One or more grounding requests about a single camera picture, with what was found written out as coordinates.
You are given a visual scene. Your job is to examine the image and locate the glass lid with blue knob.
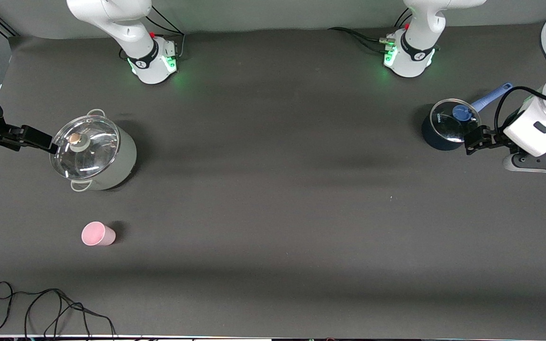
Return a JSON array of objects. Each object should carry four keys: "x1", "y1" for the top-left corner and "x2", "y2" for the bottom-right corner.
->
[{"x1": 430, "y1": 99, "x2": 482, "y2": 143}]

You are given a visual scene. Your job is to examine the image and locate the dark blue saucepan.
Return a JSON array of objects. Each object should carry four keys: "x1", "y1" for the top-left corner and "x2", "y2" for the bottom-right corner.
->
[{"x1": 421, "y1": 82, "x2": 513, "y2": 151}]

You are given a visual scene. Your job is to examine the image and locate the pink plastic cup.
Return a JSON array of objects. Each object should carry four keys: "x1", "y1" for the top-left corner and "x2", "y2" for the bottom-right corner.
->
[{"x1": 81, "y1": 221, "x2": 116, "y2": 247}]

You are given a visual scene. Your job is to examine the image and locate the black left arm base cables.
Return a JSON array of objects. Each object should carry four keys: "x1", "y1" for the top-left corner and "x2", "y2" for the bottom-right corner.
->
[{"x1": 328, "y1": 7, "x2": 411, "y2": 54}]

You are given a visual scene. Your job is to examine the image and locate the pale grey two-handled pot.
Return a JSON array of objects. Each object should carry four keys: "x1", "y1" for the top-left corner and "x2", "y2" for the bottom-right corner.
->
[{"x1": 49, "y1": 109, "x2": 137, "y2": 192}]

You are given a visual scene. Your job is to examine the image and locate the dark grey table mat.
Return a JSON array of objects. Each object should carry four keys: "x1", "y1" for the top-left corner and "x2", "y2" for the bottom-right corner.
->
[{"x1": 0, "y1": 19, "x2": 546, "y2": 338}]

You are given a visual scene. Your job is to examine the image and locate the thin black looped cable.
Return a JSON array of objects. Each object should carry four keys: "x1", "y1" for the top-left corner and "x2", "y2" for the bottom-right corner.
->
[{"x1": 0, "y1": 281, "x2": 116, "y2": 338}]

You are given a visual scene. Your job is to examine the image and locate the black arm base cables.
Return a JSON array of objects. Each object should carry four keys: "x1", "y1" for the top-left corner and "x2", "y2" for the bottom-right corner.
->
[
  {"x1": 143, "y1": 7, "x2": 186, "y2": 60},
  {"x1": 328, "y1": 7, "x2": 411, "y2": 54}
]

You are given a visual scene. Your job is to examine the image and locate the black right arm base cables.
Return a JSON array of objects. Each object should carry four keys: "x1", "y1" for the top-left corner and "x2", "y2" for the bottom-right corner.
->
[{"x1": 143, "y1": 7, "x2": 186, "y2": 60}]

